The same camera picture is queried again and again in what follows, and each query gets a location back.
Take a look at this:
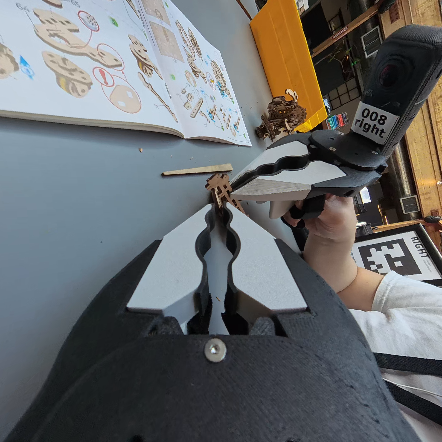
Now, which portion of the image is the long notched wooden part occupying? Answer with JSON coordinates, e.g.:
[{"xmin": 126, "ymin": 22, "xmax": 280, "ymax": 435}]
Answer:
[{"xmin": 205, "ymin": 173, "xmax": 233, "ymax": 201}]

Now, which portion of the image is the assembled brown wooden model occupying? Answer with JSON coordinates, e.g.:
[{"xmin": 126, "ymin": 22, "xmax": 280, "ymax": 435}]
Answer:
[{"xmin": 266, "ymin": 89, "xmax": 308, "ymax": 135}]

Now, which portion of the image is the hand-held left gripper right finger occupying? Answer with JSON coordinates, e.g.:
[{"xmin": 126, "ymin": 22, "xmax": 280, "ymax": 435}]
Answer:
[{"xmin": 222, "ymin": 203, "xmax": 308, "ymax": 335}]

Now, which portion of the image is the open assembly instruction booklet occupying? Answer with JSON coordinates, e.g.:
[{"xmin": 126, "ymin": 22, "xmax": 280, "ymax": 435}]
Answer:
[{"xmin": 0, "ymin": 0, "xmax": 253, "ymax": 147}]

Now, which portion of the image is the black webbing strap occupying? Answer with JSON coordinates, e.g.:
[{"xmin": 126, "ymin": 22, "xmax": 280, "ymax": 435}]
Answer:
[
  {"xmin": 373, "ymin": 352, "xmax": 442, "ymax": 375},
  {"xmin": 385, "ymin": 378, "xmax": 442, "ymax": 427}
]

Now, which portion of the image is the small wooden gear subassembly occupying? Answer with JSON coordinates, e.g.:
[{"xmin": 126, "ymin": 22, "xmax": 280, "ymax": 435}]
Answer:
[{"xmin": 255, "ymin": 116, "xmax": 277, "ymax": 142}]

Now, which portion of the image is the person's right hand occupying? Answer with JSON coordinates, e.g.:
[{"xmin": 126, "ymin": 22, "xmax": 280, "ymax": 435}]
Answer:
[{"xmin": 281, "ymin": 193, "xmax": 357, "ymax": 250}]

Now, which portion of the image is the framed black-and-white marker sign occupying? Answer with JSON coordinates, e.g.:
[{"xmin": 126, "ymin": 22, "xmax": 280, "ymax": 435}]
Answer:
[{"xmin": 352, "ymin": 224, "xmax": 442, "ymax": 287}]

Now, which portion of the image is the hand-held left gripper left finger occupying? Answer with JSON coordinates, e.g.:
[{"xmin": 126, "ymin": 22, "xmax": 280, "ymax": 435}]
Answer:
[{"xmin": 127, "ymin": 204, "xmax": 217, "ymax": 335}]

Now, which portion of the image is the person's right forearm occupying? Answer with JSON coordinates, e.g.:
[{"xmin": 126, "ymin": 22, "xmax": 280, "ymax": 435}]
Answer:
[{"xmin": 302, "ymin": 242, "xmax": 387, "ymax": 302}]

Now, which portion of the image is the person's white shirt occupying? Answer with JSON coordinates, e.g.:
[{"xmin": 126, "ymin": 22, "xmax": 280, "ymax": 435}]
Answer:
[{"xmin": 349, "ymin": 270, "xmax": 442, "ymax": 442}]

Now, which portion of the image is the tapered wooden stick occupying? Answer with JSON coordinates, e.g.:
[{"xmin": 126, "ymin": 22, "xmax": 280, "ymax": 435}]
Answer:
[{"xmin": 162, "ymin": 163, "xmax": 233, "ymax": 177}]

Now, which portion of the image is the silver air duct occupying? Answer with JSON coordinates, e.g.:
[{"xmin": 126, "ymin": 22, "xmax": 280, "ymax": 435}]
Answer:
[{"xmin": 383, "ymin": 138, "xmax": 416, "ymax": 221}]

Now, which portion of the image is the row of coloured pens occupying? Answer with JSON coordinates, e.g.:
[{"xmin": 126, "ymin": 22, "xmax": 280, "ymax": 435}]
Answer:
[{"xmin": 326, "ymin": 112, "xmax": 349, "ymax": 129}]

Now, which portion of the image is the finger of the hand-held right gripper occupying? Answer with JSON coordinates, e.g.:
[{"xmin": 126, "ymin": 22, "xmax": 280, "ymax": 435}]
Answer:
[
  {"xmin": 229, "ymin": 141, "xmax": 311, "ymax": 190},
  {"xmin": 231, "ymin": 160, "xmax": 346, "ymax": 204}
]

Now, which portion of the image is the wooden part with wheel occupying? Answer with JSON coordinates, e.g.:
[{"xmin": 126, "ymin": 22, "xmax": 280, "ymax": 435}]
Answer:
[{"xmin": 215, "ymin": 193, "xmax": 246, "ymax": 217}]

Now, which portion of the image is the yellow plastic bin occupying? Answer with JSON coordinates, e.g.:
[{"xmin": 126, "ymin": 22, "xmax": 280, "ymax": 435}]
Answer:
[{"xmin": 249, "ymin": 0, "xmax": 328, "ymax": 133}]

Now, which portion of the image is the white vent grille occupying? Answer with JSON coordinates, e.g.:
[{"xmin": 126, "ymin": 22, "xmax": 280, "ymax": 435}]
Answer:
[{"xmin": 361, "ymin": 26, "xmax": 383, "ymax": 58}]

